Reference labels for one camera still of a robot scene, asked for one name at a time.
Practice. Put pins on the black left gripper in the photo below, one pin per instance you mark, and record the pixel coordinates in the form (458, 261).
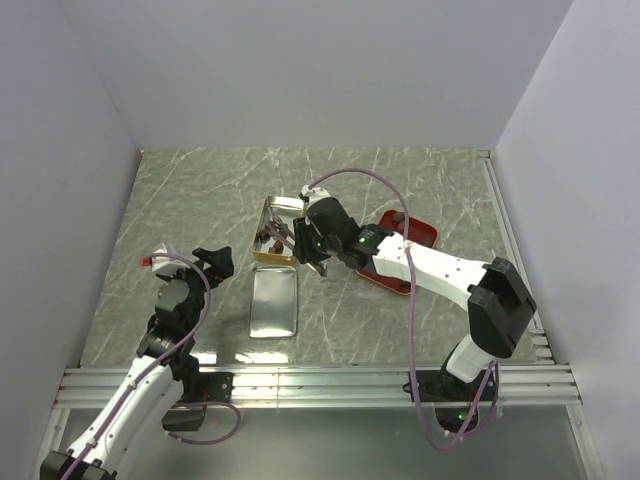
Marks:
(220, 261)

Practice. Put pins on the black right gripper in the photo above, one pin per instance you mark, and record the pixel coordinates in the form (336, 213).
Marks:
(304, 253)

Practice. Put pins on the small brown chocolate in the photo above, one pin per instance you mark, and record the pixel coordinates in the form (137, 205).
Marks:
(276, 248)

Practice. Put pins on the silver tin lid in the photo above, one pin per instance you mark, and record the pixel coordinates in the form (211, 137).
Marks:
(274, 302)

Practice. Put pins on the metal tweezers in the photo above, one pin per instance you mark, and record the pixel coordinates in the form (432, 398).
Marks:
(282, 231)

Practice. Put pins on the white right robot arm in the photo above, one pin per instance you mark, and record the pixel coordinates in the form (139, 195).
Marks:
(498, 303)

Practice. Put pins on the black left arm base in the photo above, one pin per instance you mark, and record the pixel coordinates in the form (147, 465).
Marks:
(208, 387)

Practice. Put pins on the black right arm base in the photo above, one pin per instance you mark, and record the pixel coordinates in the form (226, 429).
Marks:
(452, 397)

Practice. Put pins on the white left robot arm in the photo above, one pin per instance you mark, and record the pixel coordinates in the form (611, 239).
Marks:
(164, 386)

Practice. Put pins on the gold tin box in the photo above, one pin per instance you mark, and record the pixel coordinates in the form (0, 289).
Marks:
(274, 238)

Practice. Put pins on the red tin tray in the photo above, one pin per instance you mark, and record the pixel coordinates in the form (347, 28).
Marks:
(420, 232)

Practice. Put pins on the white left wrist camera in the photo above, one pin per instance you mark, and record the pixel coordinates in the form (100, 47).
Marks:
(159, 264)

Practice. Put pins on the aluminium right rail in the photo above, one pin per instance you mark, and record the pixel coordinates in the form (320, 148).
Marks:
(537, 332)

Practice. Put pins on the aluminium rail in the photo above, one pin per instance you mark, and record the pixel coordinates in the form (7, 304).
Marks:
(537, 332)
(335, 386)

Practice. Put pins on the aluminium front rail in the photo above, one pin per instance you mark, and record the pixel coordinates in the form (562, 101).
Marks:
(335, 386)

